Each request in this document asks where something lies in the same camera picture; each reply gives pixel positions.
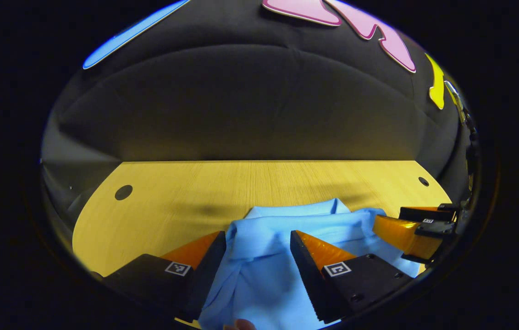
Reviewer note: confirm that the black backdrop cloth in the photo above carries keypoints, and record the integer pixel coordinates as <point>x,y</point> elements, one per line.
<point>241,114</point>

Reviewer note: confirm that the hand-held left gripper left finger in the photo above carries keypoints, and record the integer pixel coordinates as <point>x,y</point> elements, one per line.
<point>207,279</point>

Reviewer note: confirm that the light blue T-shirt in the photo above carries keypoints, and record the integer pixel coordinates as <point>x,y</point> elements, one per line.
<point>264,284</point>

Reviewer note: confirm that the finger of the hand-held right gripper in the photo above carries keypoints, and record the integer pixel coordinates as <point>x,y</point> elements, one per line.
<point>401,233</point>
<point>417,213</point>

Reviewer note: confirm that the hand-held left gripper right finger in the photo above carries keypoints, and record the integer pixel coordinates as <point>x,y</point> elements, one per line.
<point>310,284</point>

